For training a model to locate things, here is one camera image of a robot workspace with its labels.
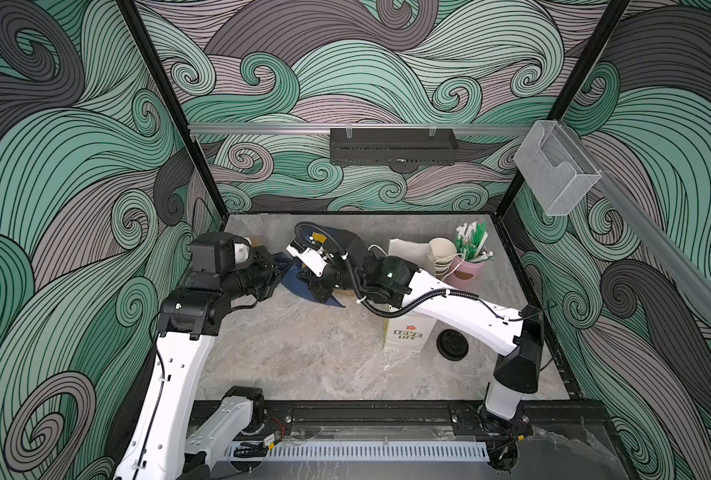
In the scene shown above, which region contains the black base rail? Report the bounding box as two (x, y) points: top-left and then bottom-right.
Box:
(239, 400), (609, 439)

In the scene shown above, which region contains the white wrapped straw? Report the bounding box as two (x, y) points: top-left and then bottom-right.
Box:
(455, 223), (469, 257)

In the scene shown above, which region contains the stack of black lids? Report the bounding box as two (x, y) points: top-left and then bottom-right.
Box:
(437, 329), (469, 362)

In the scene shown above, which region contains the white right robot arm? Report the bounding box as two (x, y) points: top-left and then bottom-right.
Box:
(287, 221), (545, 420)

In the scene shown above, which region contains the clear acrylic wall holder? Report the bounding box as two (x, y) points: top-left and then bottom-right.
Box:
(513, 120), (601, 217)

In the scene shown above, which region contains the white paper takeout bag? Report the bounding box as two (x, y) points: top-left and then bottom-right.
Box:
(368, 238), (441, 353)

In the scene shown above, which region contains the white slotted cable duct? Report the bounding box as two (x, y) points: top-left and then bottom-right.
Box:
(226, 440), (489, 463)

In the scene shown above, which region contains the black wall shelf tray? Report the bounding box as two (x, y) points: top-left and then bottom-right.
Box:
(330, 127), (459, 167)

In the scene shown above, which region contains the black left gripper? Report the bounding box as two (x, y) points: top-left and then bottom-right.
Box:
(222, 247), (294, 303)

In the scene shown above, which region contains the green wrapped straw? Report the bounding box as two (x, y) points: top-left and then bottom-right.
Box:
(469, 222), (487, 260)

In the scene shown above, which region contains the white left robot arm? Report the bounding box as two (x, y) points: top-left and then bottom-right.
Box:
(114, 232), (290, 479)

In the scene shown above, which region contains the pink straw holder cup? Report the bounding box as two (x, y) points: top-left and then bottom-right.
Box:
(443, 256), (487, 290)

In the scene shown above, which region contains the stack of paper cups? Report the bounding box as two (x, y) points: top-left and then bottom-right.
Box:
(429, 237), (457, 276)

